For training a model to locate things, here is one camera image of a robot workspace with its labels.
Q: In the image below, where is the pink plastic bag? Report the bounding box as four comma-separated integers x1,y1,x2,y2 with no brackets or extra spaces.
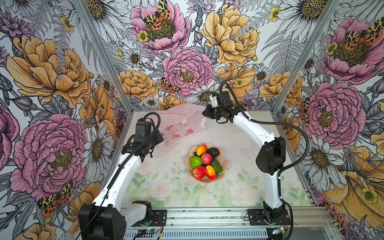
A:
158,104,206,149

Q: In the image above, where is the pink flower-shaped bowl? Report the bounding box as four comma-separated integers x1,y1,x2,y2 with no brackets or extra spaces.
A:
185,144,230,184

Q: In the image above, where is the pink peach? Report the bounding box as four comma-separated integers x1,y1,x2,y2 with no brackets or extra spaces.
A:
201,153,213,165

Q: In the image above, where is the red yellow mango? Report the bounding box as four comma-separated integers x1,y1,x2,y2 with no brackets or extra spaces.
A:
206,165,216,181

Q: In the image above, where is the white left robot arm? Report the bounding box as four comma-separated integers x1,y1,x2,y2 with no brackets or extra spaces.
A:
76,131,164,240

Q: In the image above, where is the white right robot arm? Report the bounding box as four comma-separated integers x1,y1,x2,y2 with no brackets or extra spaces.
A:
203,104,286,224

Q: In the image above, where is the dark avocado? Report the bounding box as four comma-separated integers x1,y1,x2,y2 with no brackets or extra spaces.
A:
206,148,220,158

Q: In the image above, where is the orange yellow mango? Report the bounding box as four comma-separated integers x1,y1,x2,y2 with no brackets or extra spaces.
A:
196,145,208,157

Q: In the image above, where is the green lime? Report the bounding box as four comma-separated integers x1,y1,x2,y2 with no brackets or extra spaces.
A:
190,156,203,169

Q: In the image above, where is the red apple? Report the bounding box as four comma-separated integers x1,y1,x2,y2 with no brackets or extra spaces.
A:
193,166,207,181

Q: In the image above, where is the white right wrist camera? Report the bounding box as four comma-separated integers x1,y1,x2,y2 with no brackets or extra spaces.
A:
210,94,219,108

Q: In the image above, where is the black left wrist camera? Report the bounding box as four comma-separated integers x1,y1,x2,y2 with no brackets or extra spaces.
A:
134,120,152,143

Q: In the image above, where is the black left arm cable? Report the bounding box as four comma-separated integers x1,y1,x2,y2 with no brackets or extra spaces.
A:
74,111,162,240

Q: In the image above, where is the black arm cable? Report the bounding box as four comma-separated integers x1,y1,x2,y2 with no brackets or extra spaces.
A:
218,80,310,240
74,111,162,240

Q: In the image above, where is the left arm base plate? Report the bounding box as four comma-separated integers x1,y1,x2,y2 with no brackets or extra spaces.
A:
133,210,168,227

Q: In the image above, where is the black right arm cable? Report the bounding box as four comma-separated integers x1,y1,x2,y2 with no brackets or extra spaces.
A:
218,80,310,240

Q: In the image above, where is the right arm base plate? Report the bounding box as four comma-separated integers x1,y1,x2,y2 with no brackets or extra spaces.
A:
244,209,291,226

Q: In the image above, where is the aluminium front rail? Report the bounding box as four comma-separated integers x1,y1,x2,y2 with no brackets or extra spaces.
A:
119,206,337,240

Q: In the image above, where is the right aluminium corner post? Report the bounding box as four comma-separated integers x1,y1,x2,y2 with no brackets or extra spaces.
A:
272,0,341,115

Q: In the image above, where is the aluminium corner post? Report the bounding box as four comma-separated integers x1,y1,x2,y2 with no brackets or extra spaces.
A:
272,0,341,115
74,1,133,117

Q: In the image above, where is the left aluminium corner post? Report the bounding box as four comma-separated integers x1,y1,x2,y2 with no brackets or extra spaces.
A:
74,1,133,117

